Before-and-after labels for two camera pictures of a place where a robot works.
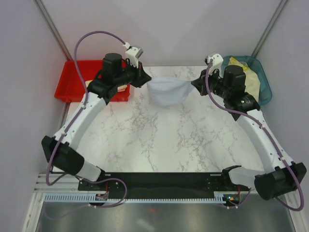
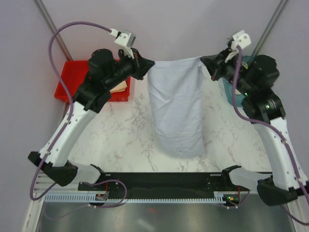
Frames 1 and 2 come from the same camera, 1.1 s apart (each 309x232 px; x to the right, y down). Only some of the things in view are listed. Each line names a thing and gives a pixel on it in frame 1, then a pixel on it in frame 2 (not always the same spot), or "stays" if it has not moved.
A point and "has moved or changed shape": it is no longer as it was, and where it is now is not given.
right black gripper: [200, 84] → [216, 64]
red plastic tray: [70, 87] stays
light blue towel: [168, 92] has moved or changed shape
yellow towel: [119, 88] stays
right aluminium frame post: [269, 28] stays
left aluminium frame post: [49, 21] stays
